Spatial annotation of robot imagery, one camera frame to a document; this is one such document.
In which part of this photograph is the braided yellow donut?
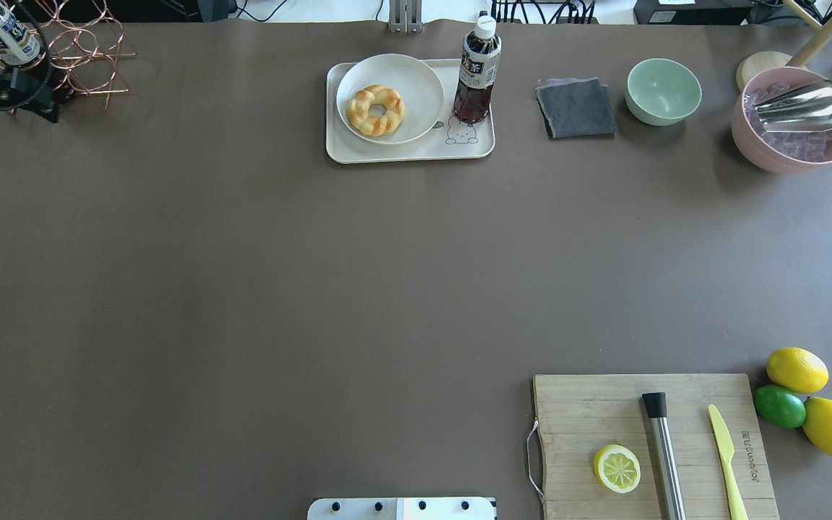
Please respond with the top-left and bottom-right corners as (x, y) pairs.
(344, 84), (407, 137)

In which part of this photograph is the white round plate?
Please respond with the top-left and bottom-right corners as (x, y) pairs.
(332, 53), (443, 145)

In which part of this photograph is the white rectangular tray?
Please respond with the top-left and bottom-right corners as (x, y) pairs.
(326, 58), (495, 164)

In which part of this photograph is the tea bottle in rack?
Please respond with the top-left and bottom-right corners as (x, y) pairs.
(0, 1), (43, 68)

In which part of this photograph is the brown tea bottle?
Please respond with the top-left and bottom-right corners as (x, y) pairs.
(452, 11), (502, 125)

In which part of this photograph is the dark grey folded cloth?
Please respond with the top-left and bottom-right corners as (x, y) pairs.
(535, 78), (618, 139)

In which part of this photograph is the mint green bowl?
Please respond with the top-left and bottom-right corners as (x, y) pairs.
(625, 57), (703, 127)

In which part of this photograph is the wooden cutting board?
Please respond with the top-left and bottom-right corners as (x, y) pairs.
(534, 374), (779, 519)

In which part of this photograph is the halved lemon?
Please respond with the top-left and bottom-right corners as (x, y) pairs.
(592, 444), (641, 494)

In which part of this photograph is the steel muddler tool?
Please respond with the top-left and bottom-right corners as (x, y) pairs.
(641, 392), (688, 519)

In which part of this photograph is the pink bowl with ice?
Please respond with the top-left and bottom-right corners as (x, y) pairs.
(731, 68), (832, 173)

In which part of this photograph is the steel ice scoop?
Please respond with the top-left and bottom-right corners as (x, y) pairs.
(754, 79), (832, 132)

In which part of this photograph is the wooden mug tree stand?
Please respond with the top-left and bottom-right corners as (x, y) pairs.
(735, 1), (832, 91)

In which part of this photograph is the green lime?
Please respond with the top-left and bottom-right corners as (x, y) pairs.
(753, 384), (807, 429)

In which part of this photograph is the whole yellow lemon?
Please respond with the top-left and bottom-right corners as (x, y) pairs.
(766, 347), (830, 394)

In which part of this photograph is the yellow plastic knife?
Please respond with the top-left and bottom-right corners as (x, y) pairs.
(708, 404), (749, 520)

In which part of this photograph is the copper wire bottle rack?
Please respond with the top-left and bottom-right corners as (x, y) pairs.
(0, 1), (137, 110)

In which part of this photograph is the aluminium frame post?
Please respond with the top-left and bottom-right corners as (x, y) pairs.
(387, 0), (423, 34)

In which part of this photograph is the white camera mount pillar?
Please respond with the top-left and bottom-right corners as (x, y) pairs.
(307, 496), (498, 519)

